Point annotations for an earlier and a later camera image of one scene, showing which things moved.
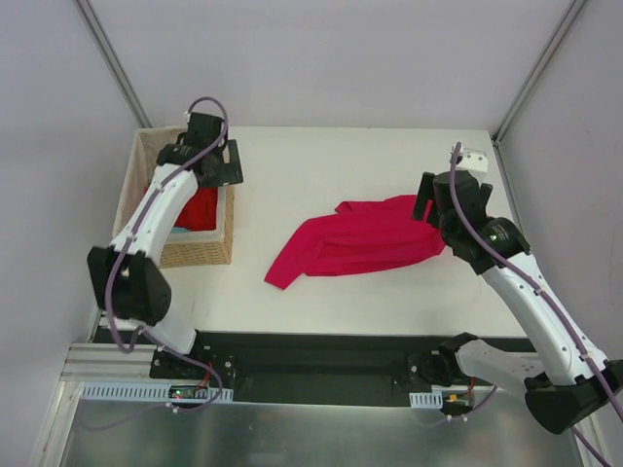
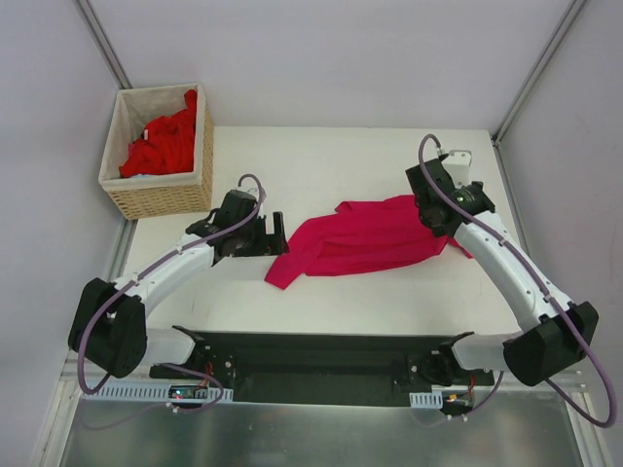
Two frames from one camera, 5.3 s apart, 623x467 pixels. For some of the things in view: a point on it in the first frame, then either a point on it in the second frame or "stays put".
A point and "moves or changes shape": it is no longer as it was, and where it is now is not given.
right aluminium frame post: x=538 y=70 stays put
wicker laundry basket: x=206 y=233 moves or changes shape
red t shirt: x=201 y=212 → x=166 y=144
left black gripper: x=228 y=163 → x=266 y=238
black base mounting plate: x=315 y=369 stays put
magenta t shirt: x=360 y=235 stays put
